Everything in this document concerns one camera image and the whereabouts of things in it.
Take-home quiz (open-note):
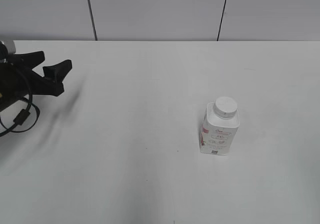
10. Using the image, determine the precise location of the white yili changqing bottle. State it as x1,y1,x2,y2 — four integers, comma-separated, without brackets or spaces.
199,101,240,156

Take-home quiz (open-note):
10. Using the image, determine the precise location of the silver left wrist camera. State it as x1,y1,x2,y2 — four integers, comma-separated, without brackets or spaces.
0,40,16,60

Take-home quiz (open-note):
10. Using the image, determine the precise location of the white round bottle cap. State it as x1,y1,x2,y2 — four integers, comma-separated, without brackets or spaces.
213,96,238,119

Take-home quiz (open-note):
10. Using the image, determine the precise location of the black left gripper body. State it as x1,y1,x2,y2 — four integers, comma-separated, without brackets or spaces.
0,51,64,111

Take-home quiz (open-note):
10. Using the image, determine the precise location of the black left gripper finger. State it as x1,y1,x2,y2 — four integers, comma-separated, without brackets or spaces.
43,59,73,82

